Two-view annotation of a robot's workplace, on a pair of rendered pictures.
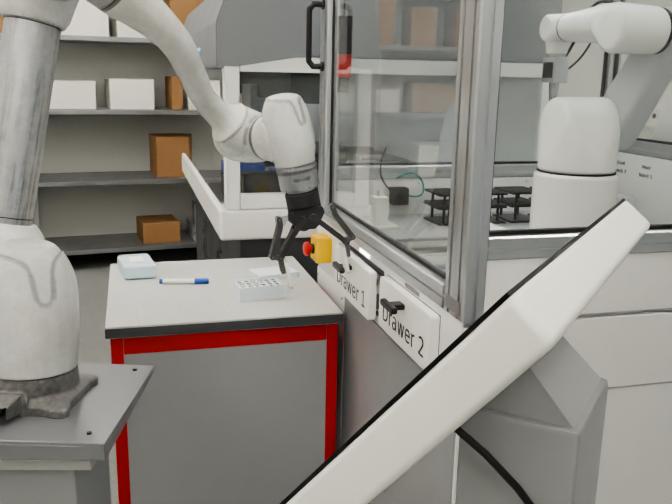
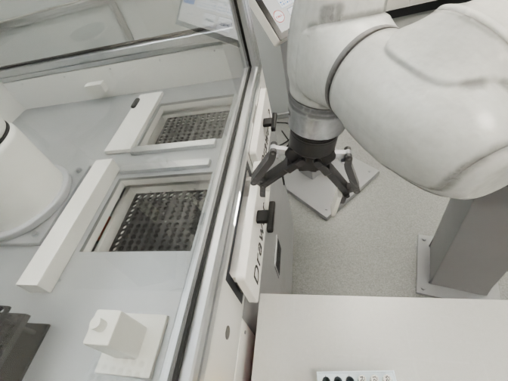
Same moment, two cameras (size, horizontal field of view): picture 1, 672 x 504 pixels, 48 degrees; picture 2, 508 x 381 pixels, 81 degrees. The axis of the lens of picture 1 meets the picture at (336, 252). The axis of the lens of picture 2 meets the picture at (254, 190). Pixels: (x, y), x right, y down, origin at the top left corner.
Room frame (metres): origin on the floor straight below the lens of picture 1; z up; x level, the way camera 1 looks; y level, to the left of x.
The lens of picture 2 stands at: (2.02, 0.19, 1.39)
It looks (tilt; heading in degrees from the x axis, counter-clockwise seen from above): 47 degrees down; 215
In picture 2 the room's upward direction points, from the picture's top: 18 degrees counter-clockwise
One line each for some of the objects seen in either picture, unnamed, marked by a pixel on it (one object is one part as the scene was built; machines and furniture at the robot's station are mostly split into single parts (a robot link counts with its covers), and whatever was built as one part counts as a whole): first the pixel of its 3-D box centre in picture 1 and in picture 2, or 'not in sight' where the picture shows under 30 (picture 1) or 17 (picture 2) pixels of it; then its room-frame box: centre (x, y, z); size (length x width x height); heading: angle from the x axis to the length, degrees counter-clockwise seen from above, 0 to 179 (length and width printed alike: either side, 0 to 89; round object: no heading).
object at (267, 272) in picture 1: (273, 273); not in sight; (2.16, 0.18, 0.77); 0.13 x 0.09 x 0.02; 118
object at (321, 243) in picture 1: (320, 248); not in sight; (2.04, 0.04, 0.88); 0.07 x 0.05 x 0.07; 15
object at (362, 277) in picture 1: (353, 279); (255, 225); (1.73, -0.04, 0.87); 0.29 x 0.02 x 0.11; 15
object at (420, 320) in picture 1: (406, 320); (262, 132); (1.43, -0.14, 0.87); 0.29 x 0.02 x 0.11; 15
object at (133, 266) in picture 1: (136, 266); not in sight; (2.16, 0.59, 0.78); 0.15 x 0.10 x 0.04; 22
